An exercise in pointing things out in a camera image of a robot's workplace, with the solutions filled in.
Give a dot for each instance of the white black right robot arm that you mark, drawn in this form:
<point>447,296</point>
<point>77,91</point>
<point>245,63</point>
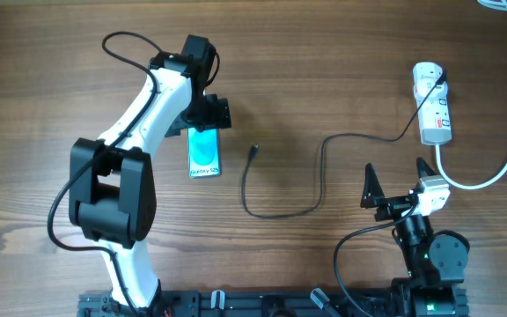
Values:
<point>435,261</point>

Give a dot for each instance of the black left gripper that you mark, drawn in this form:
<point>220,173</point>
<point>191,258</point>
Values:
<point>216,115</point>

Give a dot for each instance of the white power strip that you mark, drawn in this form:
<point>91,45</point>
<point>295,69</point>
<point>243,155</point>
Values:
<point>430,91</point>

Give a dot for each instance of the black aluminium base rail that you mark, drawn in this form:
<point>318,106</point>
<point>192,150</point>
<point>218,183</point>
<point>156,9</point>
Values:
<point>280,304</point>

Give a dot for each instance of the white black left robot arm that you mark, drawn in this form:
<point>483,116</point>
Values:
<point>112,195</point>

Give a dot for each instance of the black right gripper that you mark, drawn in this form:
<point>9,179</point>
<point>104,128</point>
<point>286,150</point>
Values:
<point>373,193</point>

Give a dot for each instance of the teal screen Galaxy smartphone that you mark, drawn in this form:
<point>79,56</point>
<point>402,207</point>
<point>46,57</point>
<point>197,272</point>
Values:
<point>203,153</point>

